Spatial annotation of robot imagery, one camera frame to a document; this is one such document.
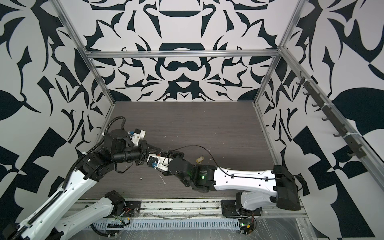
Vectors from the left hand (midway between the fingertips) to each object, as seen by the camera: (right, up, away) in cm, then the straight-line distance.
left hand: (162, 148), depth 64 cm
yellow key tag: (+17, -12, +26) cm, 33 cm away
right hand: (0, -1, +2) cm, 3 cm away
